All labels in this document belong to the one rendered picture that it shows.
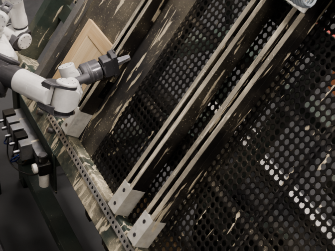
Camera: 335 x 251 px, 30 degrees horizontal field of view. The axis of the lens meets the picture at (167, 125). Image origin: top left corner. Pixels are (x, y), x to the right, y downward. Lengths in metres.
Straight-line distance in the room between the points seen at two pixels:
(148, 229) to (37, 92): 0.62
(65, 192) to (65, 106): 1.57
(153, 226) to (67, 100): 0.54
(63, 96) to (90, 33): 0.69
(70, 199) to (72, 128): 1.07
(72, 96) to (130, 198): 0.44
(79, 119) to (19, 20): 0.54
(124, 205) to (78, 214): 1.29
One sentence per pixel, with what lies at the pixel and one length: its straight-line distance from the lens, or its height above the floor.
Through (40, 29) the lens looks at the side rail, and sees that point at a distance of 3.24.
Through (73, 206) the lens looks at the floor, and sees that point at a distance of 3.68.
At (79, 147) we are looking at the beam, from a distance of 2.69.
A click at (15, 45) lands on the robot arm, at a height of 1.14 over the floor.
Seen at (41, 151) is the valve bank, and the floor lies 0.74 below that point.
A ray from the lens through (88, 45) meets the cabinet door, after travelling 2.86.
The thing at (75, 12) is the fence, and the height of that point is 1.22.
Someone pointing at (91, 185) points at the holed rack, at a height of 0.89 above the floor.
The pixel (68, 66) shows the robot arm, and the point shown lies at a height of 1.29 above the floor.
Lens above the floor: 2.65
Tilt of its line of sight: 38 degrees down
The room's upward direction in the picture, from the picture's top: 6 degrees clockwise
